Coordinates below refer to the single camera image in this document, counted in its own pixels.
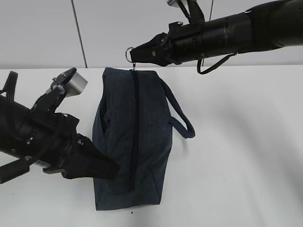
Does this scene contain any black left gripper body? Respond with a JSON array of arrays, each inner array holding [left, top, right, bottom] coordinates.
[[14, 113, 79, 175]]

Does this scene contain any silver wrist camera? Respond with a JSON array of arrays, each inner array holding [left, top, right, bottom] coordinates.
[[166, 0, 187, 8], [46, 67, 89, 105]]

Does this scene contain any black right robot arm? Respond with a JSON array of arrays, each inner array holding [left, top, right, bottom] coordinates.
[[130, 0, 303, 67]]

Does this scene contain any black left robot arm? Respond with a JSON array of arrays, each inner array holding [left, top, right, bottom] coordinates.
[[0, 96, 119, 183]]

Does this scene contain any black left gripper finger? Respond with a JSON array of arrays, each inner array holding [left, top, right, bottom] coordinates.
[[62, 134, 118, 180]]

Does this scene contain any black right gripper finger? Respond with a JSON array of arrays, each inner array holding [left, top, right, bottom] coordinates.
[[130, 33, 172, 67]]

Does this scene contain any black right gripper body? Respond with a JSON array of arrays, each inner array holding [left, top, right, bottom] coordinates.
[[164, 22, 206, 65]]

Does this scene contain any dark blue fabric lunch bag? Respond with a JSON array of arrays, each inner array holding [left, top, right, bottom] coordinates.
[[92, 67, 195, 211]]

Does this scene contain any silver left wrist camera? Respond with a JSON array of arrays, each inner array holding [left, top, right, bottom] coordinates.
[[46, 67, 89, 105]]

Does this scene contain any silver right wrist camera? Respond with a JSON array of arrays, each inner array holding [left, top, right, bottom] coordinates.
[[166, 0, 187, 8]]

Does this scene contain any silver zipper pull ring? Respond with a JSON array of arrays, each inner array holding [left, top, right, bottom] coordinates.
[[125, 46, 138, 71]]

